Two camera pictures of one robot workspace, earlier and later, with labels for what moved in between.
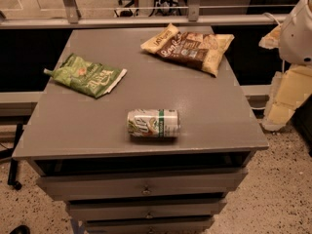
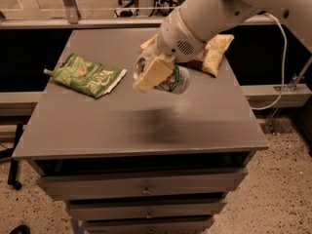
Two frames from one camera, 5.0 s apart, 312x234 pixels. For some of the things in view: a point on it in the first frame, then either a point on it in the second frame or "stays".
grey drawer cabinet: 79,147 stays
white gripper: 297,38 to 176,38
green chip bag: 87,77 stays
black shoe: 20,229 stays
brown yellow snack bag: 200,50 stays
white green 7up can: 153,124 to 177,81
